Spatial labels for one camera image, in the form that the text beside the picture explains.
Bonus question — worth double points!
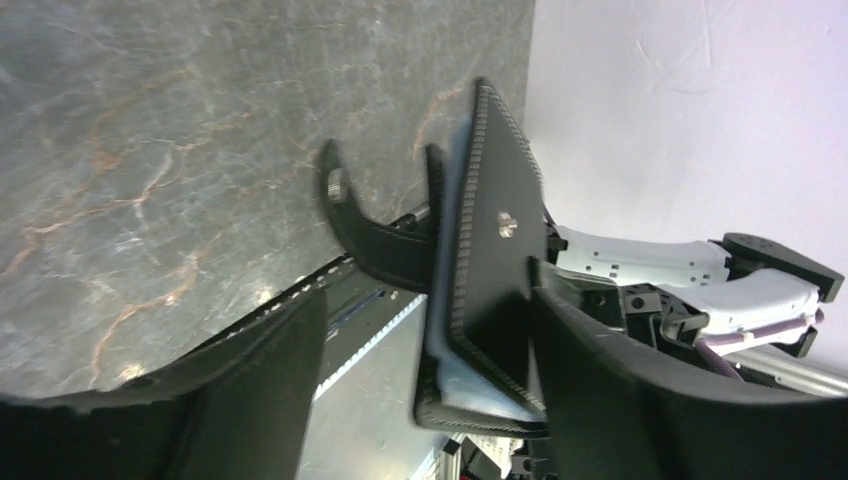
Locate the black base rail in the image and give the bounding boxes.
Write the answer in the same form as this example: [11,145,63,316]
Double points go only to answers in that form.
[195,254,422,395]

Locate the black card holder wallet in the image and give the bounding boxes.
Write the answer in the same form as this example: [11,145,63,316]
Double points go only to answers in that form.
[319,76,551,440]

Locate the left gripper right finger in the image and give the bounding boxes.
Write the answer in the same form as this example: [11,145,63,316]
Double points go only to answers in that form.
[529,258,847,479]

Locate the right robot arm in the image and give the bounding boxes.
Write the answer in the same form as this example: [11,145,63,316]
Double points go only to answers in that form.
[549,225,845,358]

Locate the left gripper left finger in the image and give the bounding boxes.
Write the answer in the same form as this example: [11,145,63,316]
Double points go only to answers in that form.
[1,290,327,479]

